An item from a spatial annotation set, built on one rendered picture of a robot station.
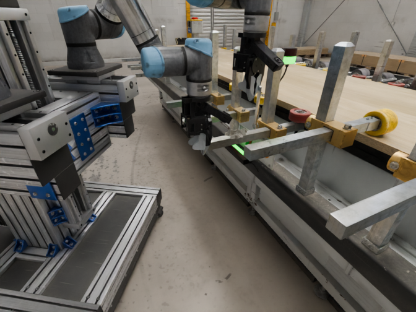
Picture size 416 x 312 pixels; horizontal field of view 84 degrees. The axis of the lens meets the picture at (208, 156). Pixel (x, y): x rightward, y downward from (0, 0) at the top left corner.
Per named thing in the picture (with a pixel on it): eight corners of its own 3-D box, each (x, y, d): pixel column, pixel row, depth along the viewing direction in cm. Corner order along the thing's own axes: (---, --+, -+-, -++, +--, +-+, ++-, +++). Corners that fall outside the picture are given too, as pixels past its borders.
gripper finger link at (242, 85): (239, 97, 84) (242, 71, 79) (253, 101, 80) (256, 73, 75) (234, 99, 82) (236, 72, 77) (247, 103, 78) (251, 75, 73)
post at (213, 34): (212, 121, 138) (212, 30, 113) (209, 119, 141) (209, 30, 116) (216, 120, 139) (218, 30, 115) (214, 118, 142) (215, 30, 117)
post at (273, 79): (260, 168, 101) (277, 49, 76) (255, 164, 104) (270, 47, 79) (266, 166, 102) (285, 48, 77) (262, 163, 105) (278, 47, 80)
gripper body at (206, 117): (181, 129, 77) (179, 93, 71) (204, 125, 80) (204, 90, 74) (189, 138, 71) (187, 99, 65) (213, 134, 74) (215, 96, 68)
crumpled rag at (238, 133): (231, 140, 79) (231, 134, 78) (221, 133, 85) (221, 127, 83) (252, 136, 82) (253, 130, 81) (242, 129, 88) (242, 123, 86)
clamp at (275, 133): (274, 143, 87) (277, 130, 84) (254, 129, 97) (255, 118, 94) (286, 140, 89) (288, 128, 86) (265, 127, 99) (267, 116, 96)
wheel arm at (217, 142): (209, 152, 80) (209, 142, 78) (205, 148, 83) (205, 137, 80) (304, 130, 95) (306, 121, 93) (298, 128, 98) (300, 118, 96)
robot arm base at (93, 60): (60, 69, 98) (52, 43, 93) (82, 63, 110) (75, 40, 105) (93, 70, 96) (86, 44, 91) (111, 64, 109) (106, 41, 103)
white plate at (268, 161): (271, 170, 92) (275, 148, 87) (238, 143, 112) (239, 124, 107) (272, 170, 92) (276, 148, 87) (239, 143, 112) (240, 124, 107)
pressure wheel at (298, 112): (294, 142, 92) (300, 114, 87) (281, 134, 99) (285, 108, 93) (309, 138, 95) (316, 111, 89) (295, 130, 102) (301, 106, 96)
